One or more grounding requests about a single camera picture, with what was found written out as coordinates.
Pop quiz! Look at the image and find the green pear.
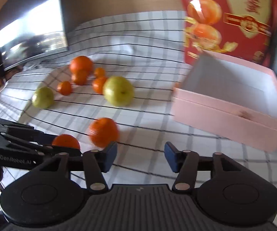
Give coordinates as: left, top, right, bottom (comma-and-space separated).
31, 87, 54, 109
103, 76, 134, 107

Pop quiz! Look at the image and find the mandarin with rough skin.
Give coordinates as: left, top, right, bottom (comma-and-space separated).
52, 134, 81, 150

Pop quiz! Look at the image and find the medium mandarin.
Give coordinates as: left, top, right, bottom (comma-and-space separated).
71, 70, 89, 85

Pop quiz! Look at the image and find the large orange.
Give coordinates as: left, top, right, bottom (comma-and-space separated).
69, 56, 94, 73

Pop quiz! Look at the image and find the small kumquat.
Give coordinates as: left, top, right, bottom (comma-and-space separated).
94, 67, 106, 78

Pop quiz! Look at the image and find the white black grid cloth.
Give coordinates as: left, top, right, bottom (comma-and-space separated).
0, 10, 277, 230

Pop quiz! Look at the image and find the pink gift box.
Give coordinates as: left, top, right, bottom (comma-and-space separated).
171, 51, 277, 152

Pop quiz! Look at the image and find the dark monitor screen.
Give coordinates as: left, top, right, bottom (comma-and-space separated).
0, 0, 69, 70

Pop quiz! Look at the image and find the red quail egg bag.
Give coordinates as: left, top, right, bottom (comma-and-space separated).
182, 0, 277, 67

